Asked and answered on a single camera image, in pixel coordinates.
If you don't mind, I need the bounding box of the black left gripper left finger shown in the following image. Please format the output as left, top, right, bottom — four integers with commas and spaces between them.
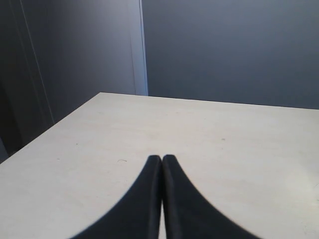
74, 155, 162, 239

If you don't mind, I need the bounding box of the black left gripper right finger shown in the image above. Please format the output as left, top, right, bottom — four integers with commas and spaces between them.
162, 155, 257, 239

